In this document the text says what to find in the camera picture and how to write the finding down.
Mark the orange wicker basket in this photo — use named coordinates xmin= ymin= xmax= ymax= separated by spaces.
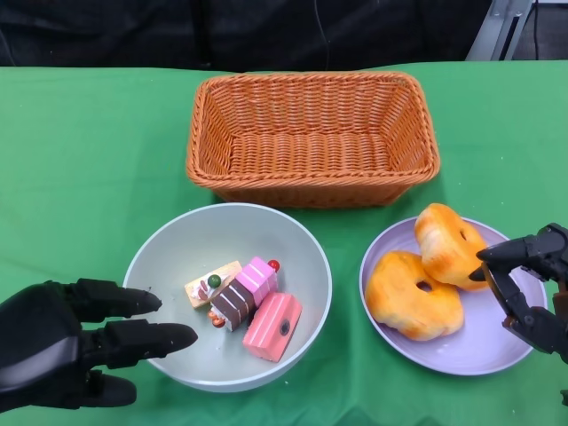
xmin=185 ymin=72 xmax=440 ymax=209

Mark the black cable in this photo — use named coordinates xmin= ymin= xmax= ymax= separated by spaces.
xmin=531 ymin=0 xmax=540 ymax=61

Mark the yellow cake slice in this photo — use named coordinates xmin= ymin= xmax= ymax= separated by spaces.
xmin=185 ymin=260 xmax=243 ymax=310

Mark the pink layered cake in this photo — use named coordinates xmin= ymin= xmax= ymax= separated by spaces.
xmin=242 ymin=291 xmax=304 ymax=364

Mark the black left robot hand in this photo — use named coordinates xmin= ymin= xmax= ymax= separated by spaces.
xmin=0 ymin=278 xmax=199 ymax=412

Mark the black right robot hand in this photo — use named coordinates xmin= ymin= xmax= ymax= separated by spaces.
xmin=469 ymin=223 xmax=568 ymax=356

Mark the grey metal frame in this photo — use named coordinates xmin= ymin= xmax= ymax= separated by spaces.
xmin=464 ymin=0 xmax=536 ymax=62

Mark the orange donut bread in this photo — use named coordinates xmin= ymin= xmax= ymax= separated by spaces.
xmin=364 ymin=250 xmax=465 ymax=342

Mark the lavender round plate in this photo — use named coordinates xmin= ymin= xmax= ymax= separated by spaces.
xmin=359 ymin=217 xmax=548 ymax=376

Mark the grey round bowl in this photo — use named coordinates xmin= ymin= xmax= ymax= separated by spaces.
xmin=122 ymin=202 xmax=333 ymax=394

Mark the plump orange croissant bread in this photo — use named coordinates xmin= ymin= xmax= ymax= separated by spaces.
xmin=414 ymin=202 xmax=492 ymax=292

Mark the green tablecloth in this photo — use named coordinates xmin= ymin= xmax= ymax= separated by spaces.
xmin=0 ymin=59 xmax=568 ymax=426

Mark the pink brown striped cake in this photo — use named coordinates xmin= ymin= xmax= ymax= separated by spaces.
xmin=208 ymin=256 xmax=281 ymax=332

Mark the black backdrop cloth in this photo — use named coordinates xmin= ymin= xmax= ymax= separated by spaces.
xmin=0 ymin=0 xmax=492 ymax=75

